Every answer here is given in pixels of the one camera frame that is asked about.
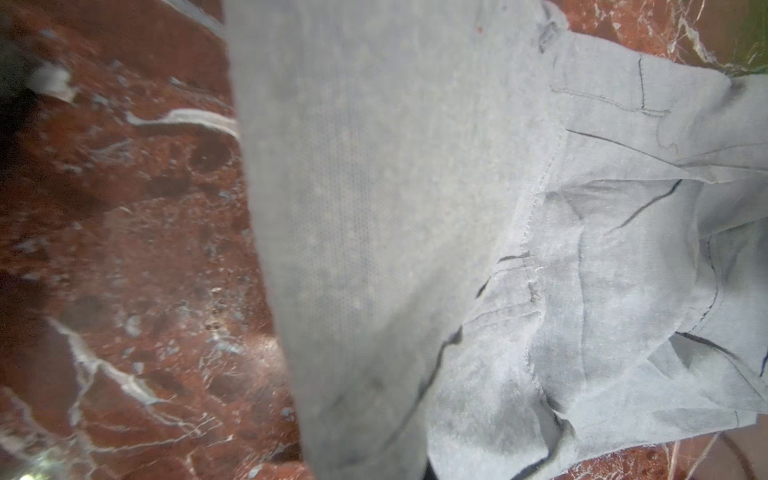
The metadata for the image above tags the grey long sleeve shirt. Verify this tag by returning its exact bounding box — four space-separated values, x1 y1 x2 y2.
224 1 767 479

